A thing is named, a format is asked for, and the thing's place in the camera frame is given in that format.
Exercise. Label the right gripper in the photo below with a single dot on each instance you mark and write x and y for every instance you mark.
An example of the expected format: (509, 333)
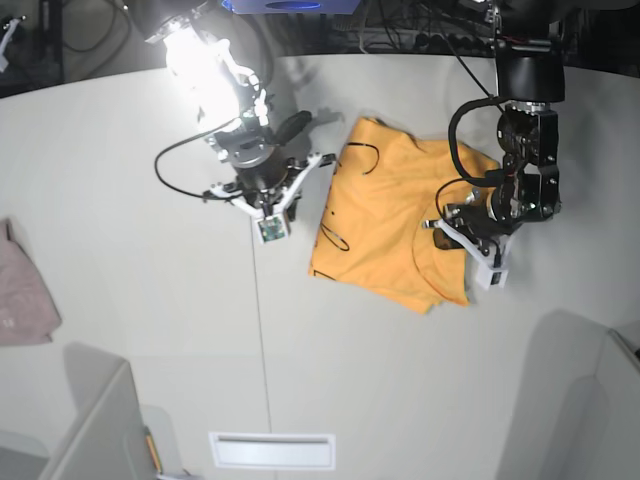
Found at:
(267, 182)

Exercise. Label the grey box corner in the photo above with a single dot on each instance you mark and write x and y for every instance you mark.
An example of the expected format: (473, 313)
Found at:
(617, 455)
(107, 438)

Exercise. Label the purple base unit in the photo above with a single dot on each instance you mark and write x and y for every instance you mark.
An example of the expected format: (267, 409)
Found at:
(260, 7)

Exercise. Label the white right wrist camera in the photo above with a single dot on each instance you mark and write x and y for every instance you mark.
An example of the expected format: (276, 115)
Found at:
(272, 228)

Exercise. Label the black power strip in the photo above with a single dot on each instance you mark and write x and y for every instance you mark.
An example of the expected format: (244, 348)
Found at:
(420, 43)

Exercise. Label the grey box right corner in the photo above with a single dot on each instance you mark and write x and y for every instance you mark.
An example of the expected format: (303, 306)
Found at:
(617, 455)

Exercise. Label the orange pencil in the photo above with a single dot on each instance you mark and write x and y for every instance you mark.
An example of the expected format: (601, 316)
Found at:
(154, 453)

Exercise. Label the grey box left corner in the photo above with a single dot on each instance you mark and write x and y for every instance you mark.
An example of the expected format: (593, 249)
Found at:
(107, 438)

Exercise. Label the orange yellow T-shirt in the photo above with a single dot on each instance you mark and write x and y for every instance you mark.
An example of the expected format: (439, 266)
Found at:
(385, 185)

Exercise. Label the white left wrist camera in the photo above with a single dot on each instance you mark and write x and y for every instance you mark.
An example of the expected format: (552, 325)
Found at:
(488, 277)

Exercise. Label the folded pink cloth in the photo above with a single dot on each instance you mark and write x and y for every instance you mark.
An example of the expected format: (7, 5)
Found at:
(29, 315)

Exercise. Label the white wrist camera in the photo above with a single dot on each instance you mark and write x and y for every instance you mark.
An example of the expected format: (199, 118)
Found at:
(488, 277)
(272, 228)

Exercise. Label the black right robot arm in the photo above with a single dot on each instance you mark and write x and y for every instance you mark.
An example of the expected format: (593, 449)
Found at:
(233, 111)

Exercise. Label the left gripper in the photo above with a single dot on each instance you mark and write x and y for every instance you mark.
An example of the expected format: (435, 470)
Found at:
(482, 223)

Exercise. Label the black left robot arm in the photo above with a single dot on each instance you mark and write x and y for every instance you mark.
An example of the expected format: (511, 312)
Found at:
(525, 187)

